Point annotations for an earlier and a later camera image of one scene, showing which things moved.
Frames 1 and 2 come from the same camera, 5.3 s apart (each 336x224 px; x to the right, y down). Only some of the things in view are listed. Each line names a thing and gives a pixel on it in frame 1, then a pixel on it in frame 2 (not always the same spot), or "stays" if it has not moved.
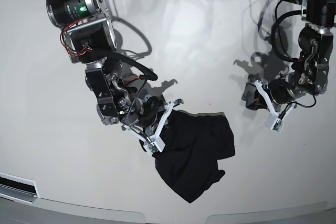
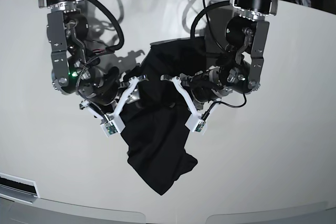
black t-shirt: [193, 144] → [158, 143]
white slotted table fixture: [18, 188] stays
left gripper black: [143, 112] → [100, 85]
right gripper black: [281, 91] → [205, 85]
